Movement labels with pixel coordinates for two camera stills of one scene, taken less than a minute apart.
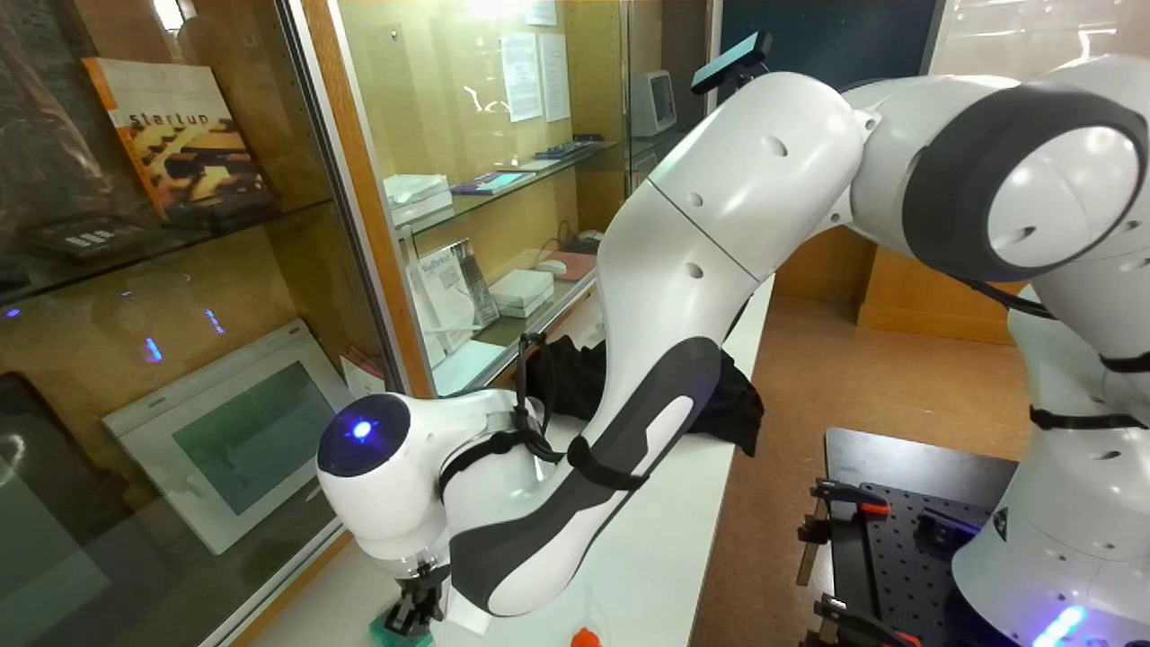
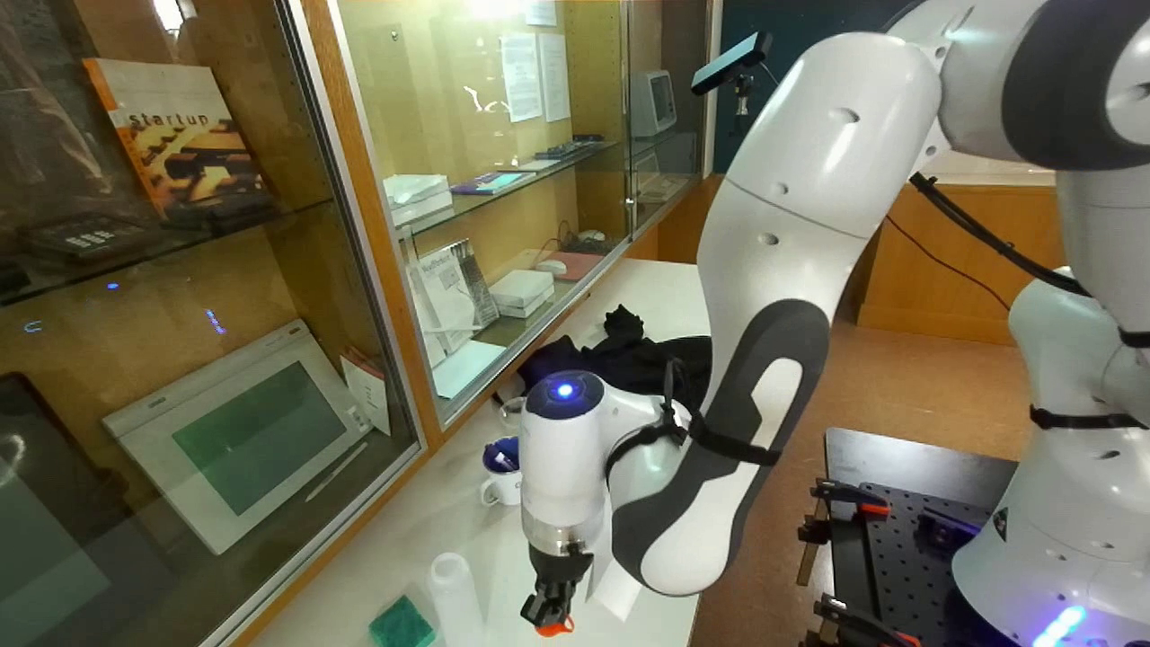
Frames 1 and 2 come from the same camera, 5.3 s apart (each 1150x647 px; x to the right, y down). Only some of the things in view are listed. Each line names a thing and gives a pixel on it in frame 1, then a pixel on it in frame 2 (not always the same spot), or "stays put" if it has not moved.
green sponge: [381, 633] stays put
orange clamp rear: [836, 505] stays put
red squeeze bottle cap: [582, 636] to [561, 626]
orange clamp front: [840, 617] stays put
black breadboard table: [902, 566] stays put
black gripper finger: [412, 607] to [536, 607]
